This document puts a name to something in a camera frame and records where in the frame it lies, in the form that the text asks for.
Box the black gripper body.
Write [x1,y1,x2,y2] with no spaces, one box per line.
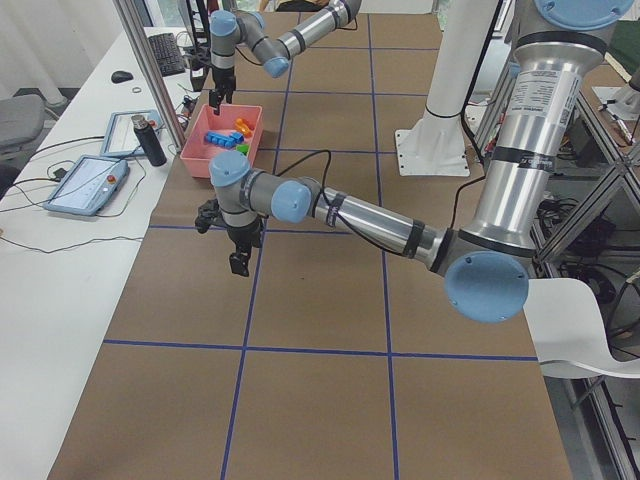
[194,198,264,255]
[212,66,236,100]

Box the orange toy block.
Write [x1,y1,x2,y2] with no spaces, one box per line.
[234,118,253,138]

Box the long blue toy block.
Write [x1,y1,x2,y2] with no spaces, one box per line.
[204,131,237,149]

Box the small blue toy block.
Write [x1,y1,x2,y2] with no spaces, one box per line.
[230,132,244,143]

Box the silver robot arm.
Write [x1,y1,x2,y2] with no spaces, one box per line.
[209,1,361,115]
[195,1,631,323]

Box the pink plastic box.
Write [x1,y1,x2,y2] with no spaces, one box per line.
[180,104,263,178]

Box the black keyboard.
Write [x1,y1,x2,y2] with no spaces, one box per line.
[148,33,185,77]

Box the black water bottle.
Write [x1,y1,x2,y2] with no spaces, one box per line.
[131,114,167,167]

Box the black computer mouse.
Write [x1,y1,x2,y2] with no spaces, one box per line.
[111,70,133,84]

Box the far teach pendant tablet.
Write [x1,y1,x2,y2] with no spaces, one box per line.
[100,109,162,157]

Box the teach pendant tablet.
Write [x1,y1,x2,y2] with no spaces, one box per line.
[43,155,130,216]
[100,109,162,157]

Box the near teach pendant tablet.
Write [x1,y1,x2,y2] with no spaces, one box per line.
[43,155,130,216]

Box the brown paper table mat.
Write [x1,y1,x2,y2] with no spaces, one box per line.
[50,14,571,479]

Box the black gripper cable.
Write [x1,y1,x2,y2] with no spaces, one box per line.
[272,149,396,254]

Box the aluminium frame post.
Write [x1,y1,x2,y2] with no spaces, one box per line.
[113,0,186,152]

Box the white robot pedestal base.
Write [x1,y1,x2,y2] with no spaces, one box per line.
[395,0,501,177]

